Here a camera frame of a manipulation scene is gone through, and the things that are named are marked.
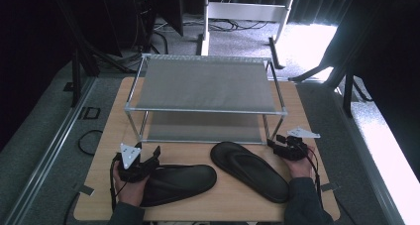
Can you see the dark computer tower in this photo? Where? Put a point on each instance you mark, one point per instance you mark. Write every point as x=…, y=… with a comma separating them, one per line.
x=145, y=13

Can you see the person's left hand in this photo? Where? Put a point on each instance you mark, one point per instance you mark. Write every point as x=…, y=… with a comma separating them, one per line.
x=130, y=192

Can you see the grey tape piece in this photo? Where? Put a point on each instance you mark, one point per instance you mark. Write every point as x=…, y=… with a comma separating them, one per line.
x=329, y=186
x=85, y=189

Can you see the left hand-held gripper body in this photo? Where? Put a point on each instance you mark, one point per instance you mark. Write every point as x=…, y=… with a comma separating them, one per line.
x=129, y=155

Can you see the person's right hand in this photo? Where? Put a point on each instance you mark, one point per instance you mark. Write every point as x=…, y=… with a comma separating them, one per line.
x=300, y=168

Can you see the aluminium floor rail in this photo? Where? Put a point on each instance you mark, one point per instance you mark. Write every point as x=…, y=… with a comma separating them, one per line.
x=46, y=159

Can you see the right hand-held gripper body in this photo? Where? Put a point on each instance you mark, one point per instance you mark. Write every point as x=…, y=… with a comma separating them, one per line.
x=294, y=149

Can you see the black slipper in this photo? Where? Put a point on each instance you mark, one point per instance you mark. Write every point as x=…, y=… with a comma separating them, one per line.
x=181, y=182
x=251, y=168

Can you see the black floor bracket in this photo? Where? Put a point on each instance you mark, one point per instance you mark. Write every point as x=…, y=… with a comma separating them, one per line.
x=89, y=113

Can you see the white desk frame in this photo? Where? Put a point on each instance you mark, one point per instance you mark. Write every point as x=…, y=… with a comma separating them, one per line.
x=246, y=11

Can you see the black metal stand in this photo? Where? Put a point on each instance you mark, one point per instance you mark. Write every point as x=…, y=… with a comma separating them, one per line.
x=347, y=89
x=76, y=76

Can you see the metal frame shoe rack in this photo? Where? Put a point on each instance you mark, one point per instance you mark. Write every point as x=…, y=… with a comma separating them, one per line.
x=206, y=83

